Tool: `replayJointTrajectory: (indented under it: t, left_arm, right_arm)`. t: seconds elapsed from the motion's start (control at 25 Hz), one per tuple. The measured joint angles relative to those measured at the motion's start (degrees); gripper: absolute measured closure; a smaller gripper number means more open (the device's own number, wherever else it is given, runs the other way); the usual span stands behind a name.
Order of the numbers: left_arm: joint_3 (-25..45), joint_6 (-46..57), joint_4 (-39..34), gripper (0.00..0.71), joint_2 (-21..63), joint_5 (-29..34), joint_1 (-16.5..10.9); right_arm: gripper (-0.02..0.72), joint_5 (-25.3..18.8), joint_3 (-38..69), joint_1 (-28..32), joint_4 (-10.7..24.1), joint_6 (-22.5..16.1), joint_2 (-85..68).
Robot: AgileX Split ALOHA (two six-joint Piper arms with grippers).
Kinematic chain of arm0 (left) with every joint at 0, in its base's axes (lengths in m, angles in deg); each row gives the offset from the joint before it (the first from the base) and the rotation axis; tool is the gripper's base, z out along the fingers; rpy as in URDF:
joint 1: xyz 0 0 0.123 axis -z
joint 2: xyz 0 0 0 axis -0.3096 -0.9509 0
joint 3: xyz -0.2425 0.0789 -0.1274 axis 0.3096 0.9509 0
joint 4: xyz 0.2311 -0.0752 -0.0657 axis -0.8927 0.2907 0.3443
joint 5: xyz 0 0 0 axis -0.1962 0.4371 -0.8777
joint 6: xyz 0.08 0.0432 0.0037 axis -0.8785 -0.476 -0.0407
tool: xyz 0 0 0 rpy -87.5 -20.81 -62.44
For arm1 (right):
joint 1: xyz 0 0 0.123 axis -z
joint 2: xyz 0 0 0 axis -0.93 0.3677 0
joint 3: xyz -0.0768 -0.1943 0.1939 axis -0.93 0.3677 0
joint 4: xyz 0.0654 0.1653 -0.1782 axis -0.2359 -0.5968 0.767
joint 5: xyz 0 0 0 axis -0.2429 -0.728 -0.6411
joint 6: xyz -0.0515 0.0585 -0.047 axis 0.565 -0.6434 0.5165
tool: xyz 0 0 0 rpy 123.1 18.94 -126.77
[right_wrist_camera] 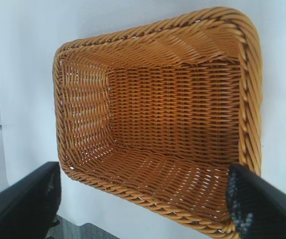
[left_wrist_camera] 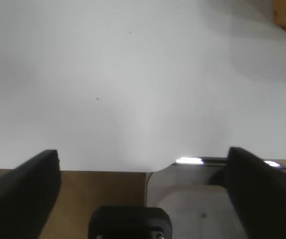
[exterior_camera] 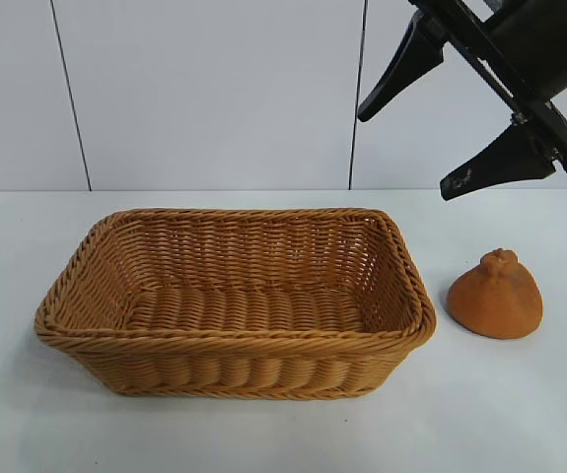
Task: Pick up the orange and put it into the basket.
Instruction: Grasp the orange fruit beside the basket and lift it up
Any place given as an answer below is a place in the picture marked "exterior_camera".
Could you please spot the orange cone-shaped bun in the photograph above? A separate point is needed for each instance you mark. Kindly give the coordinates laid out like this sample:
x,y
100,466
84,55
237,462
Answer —
x,y
495,305

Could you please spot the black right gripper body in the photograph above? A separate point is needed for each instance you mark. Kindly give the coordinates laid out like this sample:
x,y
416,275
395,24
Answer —
x,y
544,44

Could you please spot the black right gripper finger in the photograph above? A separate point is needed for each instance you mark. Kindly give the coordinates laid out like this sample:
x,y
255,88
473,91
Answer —
x,y
500,162
406,69

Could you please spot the woven wicker basket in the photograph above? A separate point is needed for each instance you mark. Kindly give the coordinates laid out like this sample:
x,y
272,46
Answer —
x,y
243,310

